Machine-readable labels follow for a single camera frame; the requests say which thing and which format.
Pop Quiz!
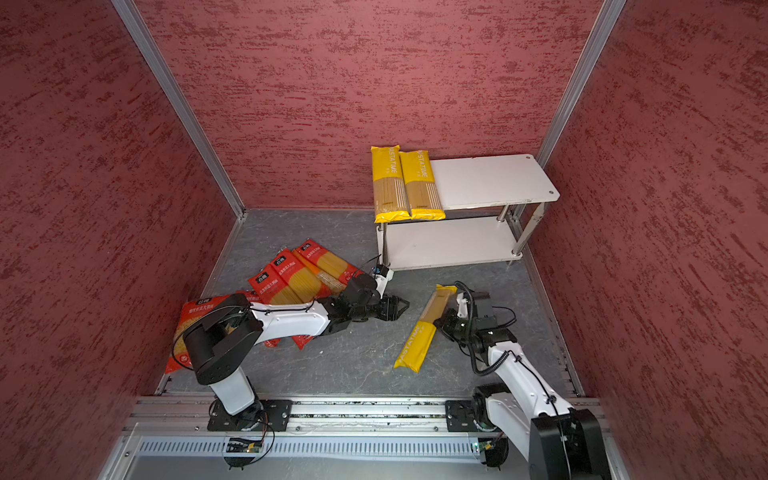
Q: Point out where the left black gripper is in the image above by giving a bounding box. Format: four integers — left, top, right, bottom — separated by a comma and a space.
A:
351, 293, 411, 322

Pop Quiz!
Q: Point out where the yellow spaghetti bag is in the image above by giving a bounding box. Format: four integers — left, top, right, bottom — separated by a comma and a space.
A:
371, 145, 411, 224
393, 285, 458, 373
399, 150, 446, 221

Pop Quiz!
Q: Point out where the red spaghetti bag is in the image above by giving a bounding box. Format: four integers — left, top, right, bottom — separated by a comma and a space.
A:
297, 238, 364, 285
247, 263, 316, 350
270, 249, 332, 303

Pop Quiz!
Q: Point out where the red spaghetti bag front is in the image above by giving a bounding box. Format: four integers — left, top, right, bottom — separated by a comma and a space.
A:
247, 263, 316, 350

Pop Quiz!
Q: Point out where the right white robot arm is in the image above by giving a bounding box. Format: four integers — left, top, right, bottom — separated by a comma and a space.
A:
436, 283, 612, 479

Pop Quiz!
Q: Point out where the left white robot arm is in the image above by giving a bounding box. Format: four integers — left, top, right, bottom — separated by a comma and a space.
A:
176, 274, 410, 432

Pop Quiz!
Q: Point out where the orange pasta bag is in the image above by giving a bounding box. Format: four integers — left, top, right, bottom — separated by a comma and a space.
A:
292, 249, 346, 295

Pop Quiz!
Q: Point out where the white two-tier shelf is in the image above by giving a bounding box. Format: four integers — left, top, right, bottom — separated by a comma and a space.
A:
376, 154, 560, 272

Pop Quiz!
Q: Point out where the large red macaroni bag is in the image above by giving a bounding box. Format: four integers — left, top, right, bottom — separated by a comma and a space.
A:
164, 296, 226, 374

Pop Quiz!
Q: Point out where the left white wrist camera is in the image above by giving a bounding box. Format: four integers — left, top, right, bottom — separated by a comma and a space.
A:
372, 264, 394, 296

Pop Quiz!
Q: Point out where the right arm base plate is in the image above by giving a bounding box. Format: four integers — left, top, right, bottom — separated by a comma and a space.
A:
445, 400, 498, 432

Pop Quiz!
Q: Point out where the right circuit board with wires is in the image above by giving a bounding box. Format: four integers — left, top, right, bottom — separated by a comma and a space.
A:
472, 433, 509, 469

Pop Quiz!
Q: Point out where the circuit board with wires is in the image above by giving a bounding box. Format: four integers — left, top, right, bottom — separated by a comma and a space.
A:
472, 433, 509, 469
224, 414, 276, 470

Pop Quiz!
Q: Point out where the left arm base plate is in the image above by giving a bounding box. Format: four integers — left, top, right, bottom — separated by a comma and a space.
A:
207, 399, 293, 432

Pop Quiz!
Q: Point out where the left circuit board with wires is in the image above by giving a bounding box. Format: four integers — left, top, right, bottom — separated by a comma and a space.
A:
224, 414, 276, 470

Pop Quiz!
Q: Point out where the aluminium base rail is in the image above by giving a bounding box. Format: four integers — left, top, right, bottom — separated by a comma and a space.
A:
122, 395, 613, 438

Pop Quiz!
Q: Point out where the left aluminium corner post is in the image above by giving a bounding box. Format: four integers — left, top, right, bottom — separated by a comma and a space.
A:
111, 0, 247, 222

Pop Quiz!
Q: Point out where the aluminium corner post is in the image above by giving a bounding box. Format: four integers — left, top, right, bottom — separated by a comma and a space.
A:
535, 0, 628, 169
111, 0, 247, 222

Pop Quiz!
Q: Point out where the right aluminium corner post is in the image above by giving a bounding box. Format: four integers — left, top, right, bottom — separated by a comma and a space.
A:
535, 0, 628, 169

